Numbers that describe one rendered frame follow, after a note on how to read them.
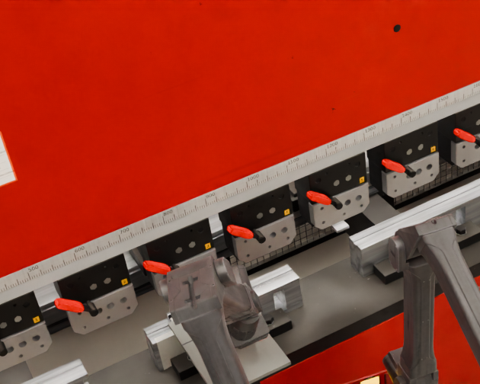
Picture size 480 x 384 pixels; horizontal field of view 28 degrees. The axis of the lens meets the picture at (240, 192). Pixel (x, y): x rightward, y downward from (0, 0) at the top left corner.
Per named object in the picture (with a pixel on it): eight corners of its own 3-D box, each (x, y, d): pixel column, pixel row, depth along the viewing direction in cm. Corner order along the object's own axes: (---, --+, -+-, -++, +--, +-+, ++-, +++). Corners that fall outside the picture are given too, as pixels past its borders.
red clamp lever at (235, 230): (233, 228, 206) (267, 238, 212) (225, 219, 209) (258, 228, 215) (229, 235, 206) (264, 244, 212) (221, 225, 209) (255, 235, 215)
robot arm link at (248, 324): (238, 325, 189) (265, 318, 190) (228, 293, 192) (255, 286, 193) (235, 337, 195) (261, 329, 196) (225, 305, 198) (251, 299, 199)
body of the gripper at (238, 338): (212, 327, 202) (216, 315, 196) (255, 308, 205) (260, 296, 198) (226, 353, 200) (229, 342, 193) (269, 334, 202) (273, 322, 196)
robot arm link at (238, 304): (166, 308, 148) (231, 283, 147) (155, 273, 149) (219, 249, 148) (220, 329, 189) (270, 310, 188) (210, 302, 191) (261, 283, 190)
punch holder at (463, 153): (456, 171, 235) (456, 114, 225) (435, 155, 241) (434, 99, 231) (505, 148, 239) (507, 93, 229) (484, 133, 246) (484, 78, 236)
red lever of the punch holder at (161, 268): (148, 265, 200) (186, 273, 206) (142, 254, 203) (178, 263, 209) (145, 272, 201) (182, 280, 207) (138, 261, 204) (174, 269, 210)
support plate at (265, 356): (216, 400, 201) (216, 397, 201) (168, 325, 221) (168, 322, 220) (291, 364, 206) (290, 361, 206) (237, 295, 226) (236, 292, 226)
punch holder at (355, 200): (315, 232, 224) (309, 176, 214) (298, 214, 230) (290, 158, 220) (369, 209, 228) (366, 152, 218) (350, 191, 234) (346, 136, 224)
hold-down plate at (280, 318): (180, 382, 222) (178, 372, 220) (171, 366, 226) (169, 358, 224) (292, 328, 231) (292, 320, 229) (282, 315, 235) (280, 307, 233)
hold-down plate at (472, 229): (385, 285, 238) (385, 276, 236) (373, 273, 242) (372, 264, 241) (483, 239, 247) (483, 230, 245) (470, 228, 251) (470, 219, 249)
